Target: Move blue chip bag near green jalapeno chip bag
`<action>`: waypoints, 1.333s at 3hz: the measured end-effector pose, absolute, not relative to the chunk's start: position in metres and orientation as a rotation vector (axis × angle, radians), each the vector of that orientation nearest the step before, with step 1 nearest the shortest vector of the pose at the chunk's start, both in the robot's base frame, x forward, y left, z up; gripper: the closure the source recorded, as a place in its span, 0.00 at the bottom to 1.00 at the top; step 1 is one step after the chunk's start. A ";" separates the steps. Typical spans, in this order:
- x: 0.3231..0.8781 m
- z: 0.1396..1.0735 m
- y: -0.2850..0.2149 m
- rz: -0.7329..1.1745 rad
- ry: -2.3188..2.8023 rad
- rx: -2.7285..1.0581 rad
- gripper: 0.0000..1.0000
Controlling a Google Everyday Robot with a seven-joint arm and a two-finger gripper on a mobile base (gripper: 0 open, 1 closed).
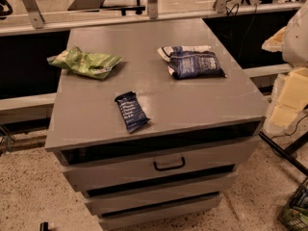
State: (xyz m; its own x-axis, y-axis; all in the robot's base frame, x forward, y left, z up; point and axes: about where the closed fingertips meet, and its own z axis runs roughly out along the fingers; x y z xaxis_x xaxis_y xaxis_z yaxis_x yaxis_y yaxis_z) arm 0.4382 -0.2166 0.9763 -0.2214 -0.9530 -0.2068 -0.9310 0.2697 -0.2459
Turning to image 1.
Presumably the black tripod leg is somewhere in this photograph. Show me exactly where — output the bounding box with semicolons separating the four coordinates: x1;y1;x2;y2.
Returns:
258;130;308;177

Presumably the blue chip bag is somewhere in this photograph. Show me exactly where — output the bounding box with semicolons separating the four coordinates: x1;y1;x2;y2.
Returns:
158;45;226;80

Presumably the metal railing frame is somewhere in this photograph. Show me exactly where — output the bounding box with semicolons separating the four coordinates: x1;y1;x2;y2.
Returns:
0;0;305;38

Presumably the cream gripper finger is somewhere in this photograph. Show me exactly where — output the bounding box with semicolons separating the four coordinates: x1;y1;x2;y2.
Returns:
269;67;308;128
262;27;286;52

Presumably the black floor cable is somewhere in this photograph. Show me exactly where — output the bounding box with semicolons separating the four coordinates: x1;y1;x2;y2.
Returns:
269;113;308;141

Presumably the grey drawer cabinet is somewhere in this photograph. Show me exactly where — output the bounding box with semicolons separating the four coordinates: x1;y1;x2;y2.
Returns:
45;18;267;231

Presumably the dark blue snack bar wrapper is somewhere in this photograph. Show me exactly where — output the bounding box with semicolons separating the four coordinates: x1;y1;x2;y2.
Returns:
115;91;149;133

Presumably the black drawer handle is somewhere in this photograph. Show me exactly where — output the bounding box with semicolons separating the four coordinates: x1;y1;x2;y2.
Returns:
153;157;186;172

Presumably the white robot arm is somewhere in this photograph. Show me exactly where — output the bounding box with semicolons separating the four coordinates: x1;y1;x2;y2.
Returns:
262;1;308;128

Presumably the green jalapeno chip bag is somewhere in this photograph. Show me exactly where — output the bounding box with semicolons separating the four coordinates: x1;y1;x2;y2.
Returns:
47;46;122;80

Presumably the wire basket with items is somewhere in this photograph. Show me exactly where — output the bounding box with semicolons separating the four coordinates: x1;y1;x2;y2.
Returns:
278;178;308;231

